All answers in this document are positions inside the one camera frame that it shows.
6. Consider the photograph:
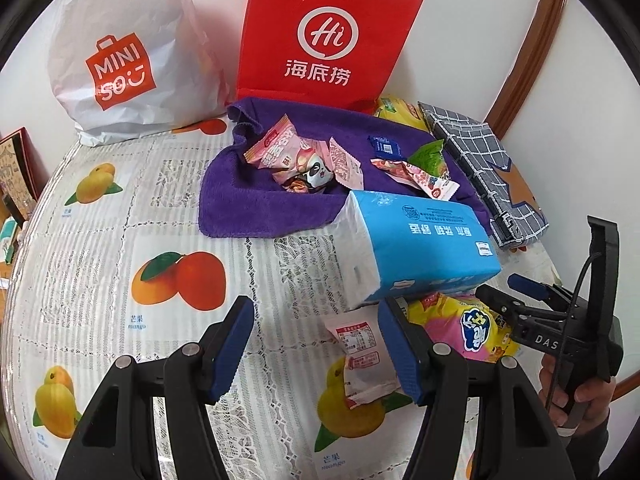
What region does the green triangular snack packet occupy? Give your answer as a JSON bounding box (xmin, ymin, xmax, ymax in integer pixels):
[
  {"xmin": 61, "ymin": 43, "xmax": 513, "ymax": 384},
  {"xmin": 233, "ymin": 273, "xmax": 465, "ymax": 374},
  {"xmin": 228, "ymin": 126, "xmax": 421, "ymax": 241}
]
[{"xmin": 408, "ymin": 140, "xmax": 450, "ymax": 180}]

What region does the brown wooden door frame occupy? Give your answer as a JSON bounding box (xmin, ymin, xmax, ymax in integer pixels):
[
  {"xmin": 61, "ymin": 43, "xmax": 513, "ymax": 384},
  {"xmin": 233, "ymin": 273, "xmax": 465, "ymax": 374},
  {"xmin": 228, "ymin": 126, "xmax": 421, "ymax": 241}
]
[{"xmin": 485, "ymin": 0, "xmax": 566, "ymax": 140}]

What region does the grey checked star cloth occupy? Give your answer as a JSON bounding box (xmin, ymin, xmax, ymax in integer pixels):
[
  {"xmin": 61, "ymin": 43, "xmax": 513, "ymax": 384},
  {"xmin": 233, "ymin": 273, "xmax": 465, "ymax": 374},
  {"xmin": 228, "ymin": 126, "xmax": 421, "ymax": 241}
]
[{"xmin": 419, "ymin": 102, "xmax": 548, "ymax": 249}]

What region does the patterned brown box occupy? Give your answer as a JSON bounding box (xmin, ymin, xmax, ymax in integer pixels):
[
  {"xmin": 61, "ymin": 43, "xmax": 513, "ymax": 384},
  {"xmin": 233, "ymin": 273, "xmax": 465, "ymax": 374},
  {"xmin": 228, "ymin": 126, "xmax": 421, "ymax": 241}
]
[{"xmin": 0, "ymin": 127, "xmax": 40, "ymax": 218}]

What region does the blue tissue pack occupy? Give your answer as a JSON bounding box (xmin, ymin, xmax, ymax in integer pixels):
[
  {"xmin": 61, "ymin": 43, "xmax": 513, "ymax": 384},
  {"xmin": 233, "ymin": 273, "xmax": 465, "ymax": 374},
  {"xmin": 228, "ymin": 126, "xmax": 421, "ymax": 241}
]
[{"xmin": 329, "ymin": 191, "xmax": 501, "ymax": 309}]

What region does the fruit print tablecloth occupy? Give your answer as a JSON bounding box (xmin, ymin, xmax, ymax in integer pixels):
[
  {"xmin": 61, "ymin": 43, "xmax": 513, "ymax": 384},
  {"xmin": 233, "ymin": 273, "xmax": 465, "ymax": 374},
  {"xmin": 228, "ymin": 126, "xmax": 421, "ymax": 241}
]
[{"xmin": 0, "ymin": 116, "xmax": 561, "ymax": 480}]

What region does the pink peach snack packet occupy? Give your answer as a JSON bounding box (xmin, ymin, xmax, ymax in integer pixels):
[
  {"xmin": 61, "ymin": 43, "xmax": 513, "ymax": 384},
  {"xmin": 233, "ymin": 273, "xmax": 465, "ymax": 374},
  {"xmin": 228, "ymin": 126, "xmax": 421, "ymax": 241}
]
[{"xmin": 329, "ymin": 138, "xmax": 364, "ymax": 191}]

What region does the white Miniso plastic bag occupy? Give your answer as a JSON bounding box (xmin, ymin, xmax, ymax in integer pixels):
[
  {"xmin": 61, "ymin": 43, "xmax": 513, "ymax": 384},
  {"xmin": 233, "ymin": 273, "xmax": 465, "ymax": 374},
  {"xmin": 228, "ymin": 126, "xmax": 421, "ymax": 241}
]
[{"xmin": 48, "ymin": 0, "xmax": 229, "ymax": 148}]

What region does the person's right hand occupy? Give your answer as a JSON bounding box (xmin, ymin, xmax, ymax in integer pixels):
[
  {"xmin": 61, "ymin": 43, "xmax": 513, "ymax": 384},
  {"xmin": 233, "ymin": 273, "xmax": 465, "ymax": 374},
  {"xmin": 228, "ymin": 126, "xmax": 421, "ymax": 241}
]
[{"xmin": 538, "ymin": 354, "xmax": 616, "ymax": 436}]

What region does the panda print snack packet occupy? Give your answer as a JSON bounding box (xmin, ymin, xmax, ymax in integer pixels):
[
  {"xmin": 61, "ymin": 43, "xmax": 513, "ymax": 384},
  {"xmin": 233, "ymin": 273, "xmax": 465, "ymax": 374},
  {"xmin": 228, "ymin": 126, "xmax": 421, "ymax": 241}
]
[{"xmin": 272, "ymin": 139, "xmax": 334, "ymax": 194}]

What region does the long pink white candy packet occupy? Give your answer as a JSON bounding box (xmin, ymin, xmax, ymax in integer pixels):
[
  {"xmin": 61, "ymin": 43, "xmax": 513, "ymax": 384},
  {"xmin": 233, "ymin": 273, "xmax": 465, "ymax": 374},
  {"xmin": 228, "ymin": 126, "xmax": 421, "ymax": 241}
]
[{"xmin": 370, "ymin": 158, "xmax": 460, "ymax": 202}]

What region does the pink yellow snack bag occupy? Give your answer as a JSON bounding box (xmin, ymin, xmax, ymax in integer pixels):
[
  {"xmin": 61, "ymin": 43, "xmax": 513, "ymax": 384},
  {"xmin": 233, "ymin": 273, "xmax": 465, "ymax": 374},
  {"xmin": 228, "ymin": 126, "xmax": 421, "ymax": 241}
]
[{"xmin": 407, "ymin": 292, "xmax": 520, "ymax": 363}]

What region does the pink white wafer packet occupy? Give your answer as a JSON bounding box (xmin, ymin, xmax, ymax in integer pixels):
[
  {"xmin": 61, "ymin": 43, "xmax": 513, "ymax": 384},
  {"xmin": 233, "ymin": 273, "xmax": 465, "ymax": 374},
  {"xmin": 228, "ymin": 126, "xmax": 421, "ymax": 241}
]
[{"xmin": 244, "ymin": 115, "xmax": 300, "ymax": 170}]

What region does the yellow chips bag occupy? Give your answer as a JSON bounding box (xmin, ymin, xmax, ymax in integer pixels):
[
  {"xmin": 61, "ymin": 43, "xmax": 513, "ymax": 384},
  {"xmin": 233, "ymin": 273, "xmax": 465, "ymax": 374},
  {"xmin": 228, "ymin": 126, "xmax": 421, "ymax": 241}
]
[{"xmin": 374, "ymin": 96, "xmax": 430, "ymax": 132}]

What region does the blue snack packet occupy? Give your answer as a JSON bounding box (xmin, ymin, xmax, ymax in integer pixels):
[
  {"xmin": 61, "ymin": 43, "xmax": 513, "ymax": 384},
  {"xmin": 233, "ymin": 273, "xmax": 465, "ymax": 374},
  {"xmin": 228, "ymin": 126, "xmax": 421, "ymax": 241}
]
[{"xmin": 369, "ymin": 136, "xmax": 405, "ymax": 160}]

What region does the red paper Haidilao bag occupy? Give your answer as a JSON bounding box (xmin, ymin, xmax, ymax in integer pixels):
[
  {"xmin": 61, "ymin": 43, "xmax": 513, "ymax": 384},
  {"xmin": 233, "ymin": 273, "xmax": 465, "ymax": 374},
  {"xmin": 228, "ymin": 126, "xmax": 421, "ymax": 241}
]
[{"xmin": 236, "ymin": 0, "xmax": 424, "ymax": 113}]

